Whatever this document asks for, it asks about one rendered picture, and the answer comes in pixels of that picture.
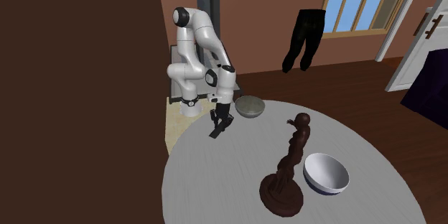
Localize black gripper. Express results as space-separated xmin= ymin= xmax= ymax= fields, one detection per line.
xmin=209 ymin=101 xmax=235 ymax=131

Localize black flat bar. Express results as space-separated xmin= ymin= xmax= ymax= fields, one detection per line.
xmin=208 ymin=125 xmax=228 ymax=139

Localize grey bowl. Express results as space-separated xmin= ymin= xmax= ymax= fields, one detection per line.
xmin=233 ymin=95 xmax=266 ymax=119

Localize beige patterned robot stand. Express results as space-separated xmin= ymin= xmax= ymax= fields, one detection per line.
xmin=164 ymin=95 xmax=212 ymax=155

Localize grey round table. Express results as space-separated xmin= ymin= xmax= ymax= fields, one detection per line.
xmin=161 ymin=99 xmax=428 ymax=224

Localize dark brown woman figure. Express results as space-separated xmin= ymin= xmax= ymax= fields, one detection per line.
xmin=258 ymin=112 xmax=312 ymax=218

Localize black hanging trousers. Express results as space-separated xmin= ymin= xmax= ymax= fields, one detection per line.
xmin=281 ymin=8 xmax=327 ymax=74

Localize white bowl with blue base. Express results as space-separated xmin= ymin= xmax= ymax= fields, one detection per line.
xmin=302 ymin=151 xmax=350 ymax=197

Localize dark purple furniture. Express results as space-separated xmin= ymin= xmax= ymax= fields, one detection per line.
xmin=400 ymin=48 xmax=448 ymax=131

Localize white door with dark handles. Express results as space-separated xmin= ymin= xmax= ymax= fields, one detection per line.
xmin=384 ymin=0 xmax=448 ymax=93

